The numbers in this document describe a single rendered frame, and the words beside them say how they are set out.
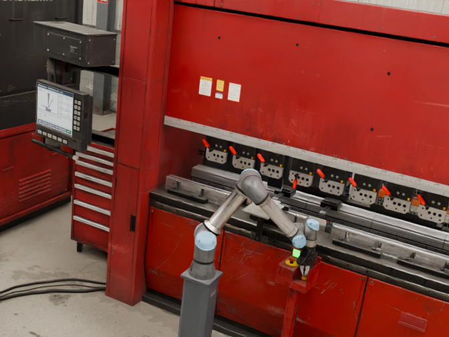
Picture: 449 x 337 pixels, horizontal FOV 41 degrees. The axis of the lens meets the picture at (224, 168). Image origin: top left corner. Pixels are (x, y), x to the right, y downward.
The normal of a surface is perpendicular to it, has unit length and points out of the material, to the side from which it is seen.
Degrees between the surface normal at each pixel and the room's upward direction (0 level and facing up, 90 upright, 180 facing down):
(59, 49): 90
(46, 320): 0
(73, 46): 90
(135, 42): 90
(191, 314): 90
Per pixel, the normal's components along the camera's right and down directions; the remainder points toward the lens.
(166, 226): -0.46, 0.23
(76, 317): 0.11, -0.94
